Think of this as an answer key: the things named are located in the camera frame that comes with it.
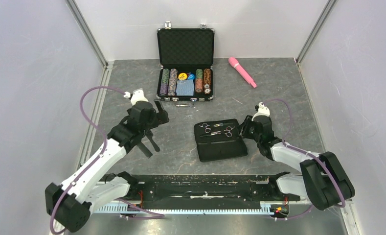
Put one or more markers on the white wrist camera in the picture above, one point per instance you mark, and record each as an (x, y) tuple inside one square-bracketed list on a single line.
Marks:
[(261, 110), (135, 96)]

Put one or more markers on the yellow dealer button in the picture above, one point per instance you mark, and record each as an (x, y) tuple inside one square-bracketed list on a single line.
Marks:
[(182, 76)]

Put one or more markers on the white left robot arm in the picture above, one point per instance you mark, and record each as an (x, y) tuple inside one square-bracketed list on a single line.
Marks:
[(72, 202)]

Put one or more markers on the black poker chip case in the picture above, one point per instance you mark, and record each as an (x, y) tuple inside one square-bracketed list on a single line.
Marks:
[(186, 49)]

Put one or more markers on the brown orange chip stack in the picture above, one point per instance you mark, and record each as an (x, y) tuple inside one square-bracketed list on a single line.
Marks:
[(207, 81)]

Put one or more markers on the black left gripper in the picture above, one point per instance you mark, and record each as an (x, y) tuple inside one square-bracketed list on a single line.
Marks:
[(159, 118)]

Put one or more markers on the purple handled scissors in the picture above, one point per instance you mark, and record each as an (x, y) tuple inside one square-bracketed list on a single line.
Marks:
[(227, 132)]

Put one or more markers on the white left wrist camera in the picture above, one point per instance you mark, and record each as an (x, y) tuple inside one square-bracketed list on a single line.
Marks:
[(135, 96)]

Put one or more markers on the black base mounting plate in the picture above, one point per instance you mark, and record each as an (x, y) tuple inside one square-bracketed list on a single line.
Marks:
[(205, 192)]

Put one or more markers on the black tail comb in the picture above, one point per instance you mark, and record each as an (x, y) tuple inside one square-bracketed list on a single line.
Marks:
[(149, 136)]

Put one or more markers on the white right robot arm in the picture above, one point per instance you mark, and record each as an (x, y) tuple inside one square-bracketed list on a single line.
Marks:
[(322, 179)]

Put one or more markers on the black zippered tool pouch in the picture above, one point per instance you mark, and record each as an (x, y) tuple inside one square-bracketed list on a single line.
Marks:
[(219, 147)]

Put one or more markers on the purple green chip stack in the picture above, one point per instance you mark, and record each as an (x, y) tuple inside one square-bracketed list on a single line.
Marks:
[(164, 84)]

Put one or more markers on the green orange chip stack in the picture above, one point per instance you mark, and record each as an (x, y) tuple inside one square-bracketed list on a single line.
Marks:
[(199, 81)]

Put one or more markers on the pink wand massager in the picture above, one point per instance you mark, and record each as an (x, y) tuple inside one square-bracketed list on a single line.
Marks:
[(236, 65)]

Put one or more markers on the blue playing card deck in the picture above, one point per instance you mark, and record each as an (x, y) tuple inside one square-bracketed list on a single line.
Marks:
[(185, 88)]

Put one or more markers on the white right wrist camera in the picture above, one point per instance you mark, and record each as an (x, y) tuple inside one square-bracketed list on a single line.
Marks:
[(261, 110)]

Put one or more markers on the purple grey chip stack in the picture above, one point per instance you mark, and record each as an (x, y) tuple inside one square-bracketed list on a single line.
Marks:
[(172, 82)]

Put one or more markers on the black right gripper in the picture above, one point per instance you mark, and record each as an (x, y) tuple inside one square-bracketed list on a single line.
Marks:
[(243, 130)]

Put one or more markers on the blue dealer button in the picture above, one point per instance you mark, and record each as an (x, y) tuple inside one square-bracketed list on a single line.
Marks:
[(191, 76)]

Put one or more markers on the silver scissors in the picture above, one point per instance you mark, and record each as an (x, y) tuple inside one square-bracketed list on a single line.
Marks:
[(207, 127)]

